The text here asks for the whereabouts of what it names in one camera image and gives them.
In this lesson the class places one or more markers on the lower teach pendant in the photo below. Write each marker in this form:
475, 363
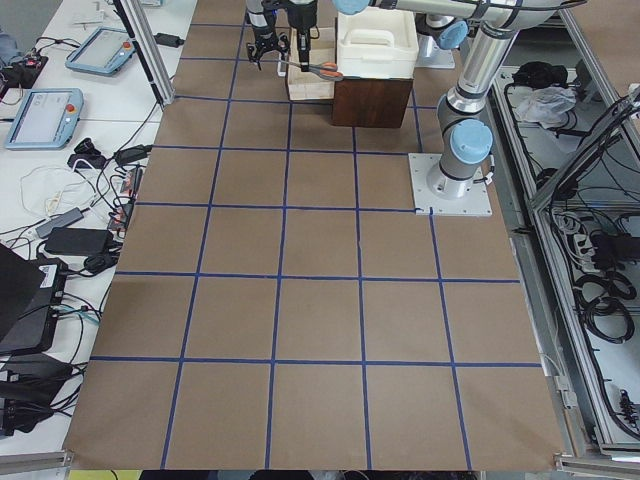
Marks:
45, 120

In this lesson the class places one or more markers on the black power adapter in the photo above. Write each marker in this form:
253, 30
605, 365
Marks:
77, 241

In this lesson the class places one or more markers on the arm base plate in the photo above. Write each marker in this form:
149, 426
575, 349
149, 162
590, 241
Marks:
436, 194

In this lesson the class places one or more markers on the dark wooden cabinet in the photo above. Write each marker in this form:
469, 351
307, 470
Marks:
370, 103

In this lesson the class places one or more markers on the white foam tray box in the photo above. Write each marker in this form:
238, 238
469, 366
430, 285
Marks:
377, 44

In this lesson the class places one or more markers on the orange grey handled scissors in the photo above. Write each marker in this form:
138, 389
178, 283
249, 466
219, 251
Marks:
327, 70

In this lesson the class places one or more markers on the wooden drawer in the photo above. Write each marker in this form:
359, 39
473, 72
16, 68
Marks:
304, 86

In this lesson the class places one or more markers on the black laptop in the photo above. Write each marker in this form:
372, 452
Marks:
30, 292

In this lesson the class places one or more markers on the teach pendant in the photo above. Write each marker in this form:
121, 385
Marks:
45, 120
103, 53

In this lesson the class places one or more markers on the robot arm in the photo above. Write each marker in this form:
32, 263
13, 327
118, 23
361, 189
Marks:
257, 14
443, 26

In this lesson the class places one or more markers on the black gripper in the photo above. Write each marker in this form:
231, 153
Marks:
302, 17
262, 31

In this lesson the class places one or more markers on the upper teach pendant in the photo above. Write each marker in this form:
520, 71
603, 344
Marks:
103, 53

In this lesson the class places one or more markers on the aluminium frame post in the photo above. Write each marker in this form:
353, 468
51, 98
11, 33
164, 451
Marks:
137, 26

